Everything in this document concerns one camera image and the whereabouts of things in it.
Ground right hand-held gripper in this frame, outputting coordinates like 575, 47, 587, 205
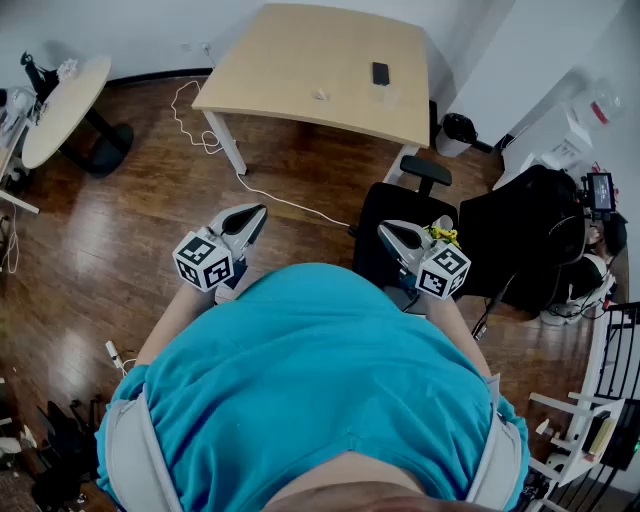
377, 219, 472, 315

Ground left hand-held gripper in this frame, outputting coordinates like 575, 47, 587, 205
172, 203, 269, 304

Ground person's left forearm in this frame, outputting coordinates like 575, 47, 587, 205
135, 282, 217, 367

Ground person's right forearm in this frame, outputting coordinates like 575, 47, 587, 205
423, 293, 494, 380

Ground black office chair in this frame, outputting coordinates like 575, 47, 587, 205
351, 154, 460, 301

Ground yellow artificial flowers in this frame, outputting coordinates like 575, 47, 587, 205
423, 224, 462, 250

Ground bin with black bag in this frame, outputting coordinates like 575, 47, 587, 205
433, 112, 482, 160

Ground black high-back chair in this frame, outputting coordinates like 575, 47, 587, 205
458, 163, 587, 312

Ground person's blue shirt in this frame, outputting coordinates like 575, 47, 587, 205
94, 262, 531, 512

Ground rectangular wooden table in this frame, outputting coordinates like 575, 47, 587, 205
191, 2, 432, 185

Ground white cabinet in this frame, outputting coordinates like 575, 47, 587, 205
492, 99, 597, 192

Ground white power strip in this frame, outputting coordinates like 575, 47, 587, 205
104, 340, 125, 372

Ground small black monitor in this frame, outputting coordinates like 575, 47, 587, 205
583, 171, 617, 215

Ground round wooden table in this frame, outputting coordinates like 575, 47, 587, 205
21, 55, 135, 179

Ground transparent jar with red label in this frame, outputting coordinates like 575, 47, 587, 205
573, 78, 627, 132

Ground black metal railing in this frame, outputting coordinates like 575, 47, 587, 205
593, 301, 640, 401

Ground cluttered white desk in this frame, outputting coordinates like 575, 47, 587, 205
0, 85, 41, 216

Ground white shelf rack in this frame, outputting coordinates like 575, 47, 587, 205
525, 388, 627, 487

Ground black tripod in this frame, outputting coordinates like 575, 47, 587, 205
30, 395, 104, 511

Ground white floor cable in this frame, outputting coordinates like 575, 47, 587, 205
170, 79, 352, 229

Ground grey harness strap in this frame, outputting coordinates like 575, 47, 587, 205
103, 387, 184, 512
462, 373, 525, 512

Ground black camera stand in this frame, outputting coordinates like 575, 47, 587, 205
19, 50, 60, 104

